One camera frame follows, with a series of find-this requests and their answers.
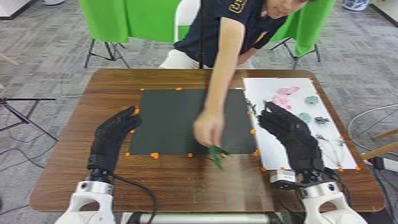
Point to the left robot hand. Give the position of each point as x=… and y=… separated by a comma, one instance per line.
x=113, y=136

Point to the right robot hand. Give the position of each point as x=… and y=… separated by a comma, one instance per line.
x=294, y=136

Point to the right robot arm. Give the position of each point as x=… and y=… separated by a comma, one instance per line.
x=323, y=203

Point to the dark mat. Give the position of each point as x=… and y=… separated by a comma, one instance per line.
x=170, y=123

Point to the person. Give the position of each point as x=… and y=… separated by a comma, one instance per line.
x=229, y=40

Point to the dark blue flower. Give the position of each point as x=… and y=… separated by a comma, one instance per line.
x=323, y=120

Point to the pink flower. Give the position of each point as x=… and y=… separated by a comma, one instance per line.
x=289, y=90
x=282, y=101

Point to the green sprig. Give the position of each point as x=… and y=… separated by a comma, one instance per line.
x=216, y=156

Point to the white sheet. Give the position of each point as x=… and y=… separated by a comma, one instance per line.
x=278, y=83

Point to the black tripod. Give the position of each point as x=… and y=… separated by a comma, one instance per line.
x=21, y=115

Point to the black stand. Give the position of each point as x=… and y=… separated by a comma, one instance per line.
x=110, y=53
x=294, y=55

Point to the white chair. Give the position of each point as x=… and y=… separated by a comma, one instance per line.
x=188, y=18

